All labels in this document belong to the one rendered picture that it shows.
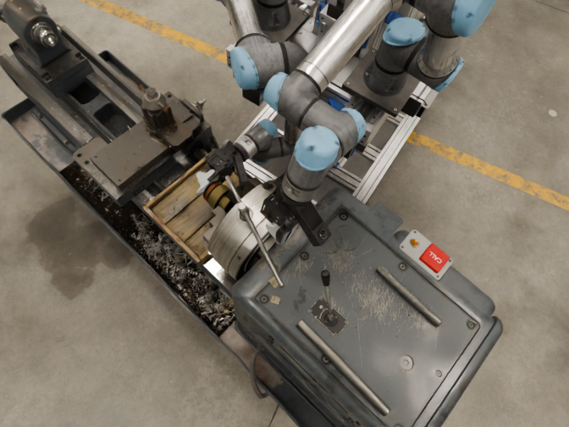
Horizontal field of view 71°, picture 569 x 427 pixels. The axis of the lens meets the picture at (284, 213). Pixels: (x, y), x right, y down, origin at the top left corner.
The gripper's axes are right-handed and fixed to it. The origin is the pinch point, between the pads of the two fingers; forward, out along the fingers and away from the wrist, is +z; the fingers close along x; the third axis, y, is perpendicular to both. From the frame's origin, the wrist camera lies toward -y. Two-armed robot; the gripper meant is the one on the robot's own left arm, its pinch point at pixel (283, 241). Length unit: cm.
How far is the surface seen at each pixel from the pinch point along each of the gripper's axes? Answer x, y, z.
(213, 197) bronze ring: -6.7, 29.6, 19.5
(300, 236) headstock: -7.6, -1.0, 4.6
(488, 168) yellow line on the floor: -204, -39, 84
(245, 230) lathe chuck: -0.3, 11.6, 9.4
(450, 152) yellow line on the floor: -195, -14, 86
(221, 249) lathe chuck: 5.2, 14.0, 17.4
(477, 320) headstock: -22, -49, 1
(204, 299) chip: 1, 19, 73
